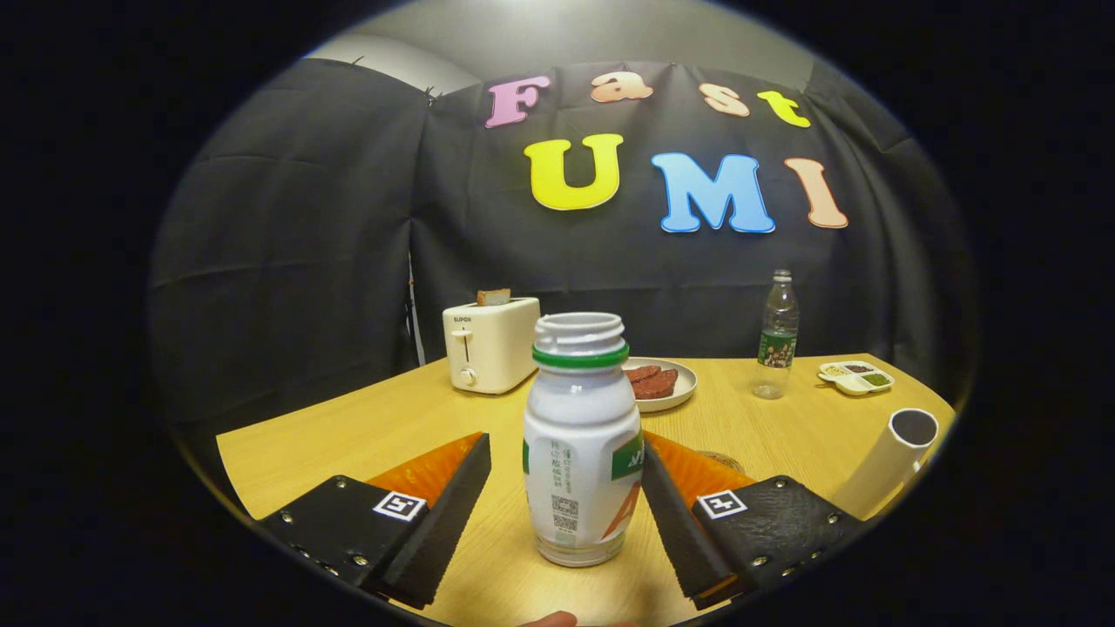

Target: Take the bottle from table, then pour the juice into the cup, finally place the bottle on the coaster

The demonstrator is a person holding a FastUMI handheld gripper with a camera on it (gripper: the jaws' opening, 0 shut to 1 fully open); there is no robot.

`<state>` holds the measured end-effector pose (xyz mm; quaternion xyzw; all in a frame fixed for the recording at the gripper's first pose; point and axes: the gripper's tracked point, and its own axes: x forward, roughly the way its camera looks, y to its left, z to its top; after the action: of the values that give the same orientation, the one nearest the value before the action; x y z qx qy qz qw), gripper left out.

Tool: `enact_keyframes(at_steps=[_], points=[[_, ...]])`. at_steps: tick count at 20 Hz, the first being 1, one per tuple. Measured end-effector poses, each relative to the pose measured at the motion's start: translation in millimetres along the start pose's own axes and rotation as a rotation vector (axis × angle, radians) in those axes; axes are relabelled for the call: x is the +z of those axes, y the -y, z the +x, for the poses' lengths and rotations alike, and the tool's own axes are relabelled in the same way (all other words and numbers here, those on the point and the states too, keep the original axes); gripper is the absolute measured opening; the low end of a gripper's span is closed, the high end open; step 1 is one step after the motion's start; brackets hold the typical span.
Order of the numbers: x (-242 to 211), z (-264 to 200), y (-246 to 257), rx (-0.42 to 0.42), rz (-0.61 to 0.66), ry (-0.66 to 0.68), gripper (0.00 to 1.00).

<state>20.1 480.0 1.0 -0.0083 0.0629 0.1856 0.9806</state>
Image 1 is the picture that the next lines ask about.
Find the black backdrop cloth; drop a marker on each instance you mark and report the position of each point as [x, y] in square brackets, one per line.
[305, 244]

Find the red meat slices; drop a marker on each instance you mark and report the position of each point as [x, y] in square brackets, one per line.
[655, 381]

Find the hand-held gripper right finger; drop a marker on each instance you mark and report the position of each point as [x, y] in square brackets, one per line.
[684, 531]

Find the wooden table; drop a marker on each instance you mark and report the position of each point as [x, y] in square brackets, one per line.
[366, 435]

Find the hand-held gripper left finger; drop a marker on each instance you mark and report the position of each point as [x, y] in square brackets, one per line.
[440, 522]

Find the white divided tray of beans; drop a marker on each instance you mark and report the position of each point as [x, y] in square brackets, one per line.
[858, 379]

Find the toast slice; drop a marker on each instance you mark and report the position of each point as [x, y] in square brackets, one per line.
[494, 297]

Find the white juice bottle green label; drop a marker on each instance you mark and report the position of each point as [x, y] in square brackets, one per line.
[579, 435]

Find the round cork coaster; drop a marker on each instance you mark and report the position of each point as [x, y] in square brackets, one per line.
[723, 458]

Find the round beige plate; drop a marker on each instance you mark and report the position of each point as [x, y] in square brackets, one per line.
[684, 387]

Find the cream toaster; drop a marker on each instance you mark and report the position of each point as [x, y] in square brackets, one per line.
[496, 348]

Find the clear plastic water bottle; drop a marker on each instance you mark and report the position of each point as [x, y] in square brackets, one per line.
[775, 348]

